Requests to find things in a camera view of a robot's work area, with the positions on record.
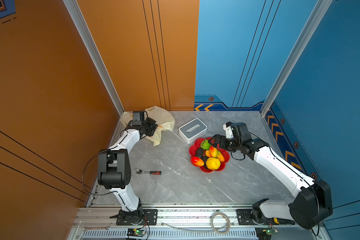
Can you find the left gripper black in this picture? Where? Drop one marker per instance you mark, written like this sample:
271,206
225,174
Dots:
153,125

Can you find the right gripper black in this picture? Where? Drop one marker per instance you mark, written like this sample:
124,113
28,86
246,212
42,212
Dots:
222,139

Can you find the cream plastic bag orange print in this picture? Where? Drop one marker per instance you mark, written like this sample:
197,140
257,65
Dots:
164,119

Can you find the yellow bumpy fruit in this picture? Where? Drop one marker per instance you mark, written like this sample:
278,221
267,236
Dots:
213,164

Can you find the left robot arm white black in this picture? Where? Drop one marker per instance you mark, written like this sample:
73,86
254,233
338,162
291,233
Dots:
114,169

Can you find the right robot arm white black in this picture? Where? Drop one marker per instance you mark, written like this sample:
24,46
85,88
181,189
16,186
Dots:
312,202

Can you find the green custard apple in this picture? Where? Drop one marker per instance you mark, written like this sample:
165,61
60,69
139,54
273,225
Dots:
205,145

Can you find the small orange fruit centre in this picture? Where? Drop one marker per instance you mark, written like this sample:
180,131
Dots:
208,154

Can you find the dark avocado lower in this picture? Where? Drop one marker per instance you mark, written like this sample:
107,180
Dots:
205,158

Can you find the dark avocado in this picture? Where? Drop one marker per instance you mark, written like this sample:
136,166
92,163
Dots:
205,158
199,153

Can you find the dark avocado upper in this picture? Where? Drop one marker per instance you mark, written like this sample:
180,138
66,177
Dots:
199,153

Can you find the red flower-shaped plate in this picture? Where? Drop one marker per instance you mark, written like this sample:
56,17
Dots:
196,145

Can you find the red yellow peach front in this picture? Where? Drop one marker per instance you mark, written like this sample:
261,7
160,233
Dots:
196,161

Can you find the white grey tissue box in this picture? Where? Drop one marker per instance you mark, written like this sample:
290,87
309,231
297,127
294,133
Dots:
192,130

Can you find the right green circuit board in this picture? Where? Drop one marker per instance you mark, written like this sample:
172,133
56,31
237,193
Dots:
265,233

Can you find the green circuit board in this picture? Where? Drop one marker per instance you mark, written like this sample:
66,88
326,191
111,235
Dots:
136,234
265,233

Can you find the left green circuit board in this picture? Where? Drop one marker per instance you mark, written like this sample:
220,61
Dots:
136,234

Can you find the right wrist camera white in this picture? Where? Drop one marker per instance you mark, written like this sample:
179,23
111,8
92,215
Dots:
228,130

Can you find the ratchet wrench red handle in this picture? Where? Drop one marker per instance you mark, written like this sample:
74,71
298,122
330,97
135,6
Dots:
148,172

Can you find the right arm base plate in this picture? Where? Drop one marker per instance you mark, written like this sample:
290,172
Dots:
243,216

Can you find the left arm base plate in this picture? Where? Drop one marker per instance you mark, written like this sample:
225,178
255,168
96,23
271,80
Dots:
150,216

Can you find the aluminium front rail frame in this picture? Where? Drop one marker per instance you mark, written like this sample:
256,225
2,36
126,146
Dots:
185,222

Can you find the silver spanner on rail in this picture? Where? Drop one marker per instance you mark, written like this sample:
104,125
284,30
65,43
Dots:
96,228

